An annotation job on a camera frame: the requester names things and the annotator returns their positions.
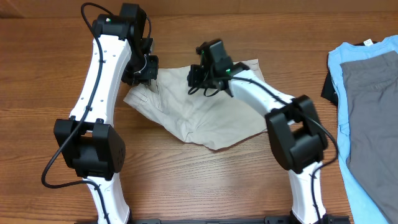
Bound beige shorts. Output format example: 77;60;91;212
124;67;267;150

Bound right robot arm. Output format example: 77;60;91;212
187;39;328;223

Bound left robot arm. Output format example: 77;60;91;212
53;3;159;223

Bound light blue t-shirt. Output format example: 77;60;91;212
325;35;397;223

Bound grey shorts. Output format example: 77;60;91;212
341;51;397;223

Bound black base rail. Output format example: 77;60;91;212
74;215;352;224

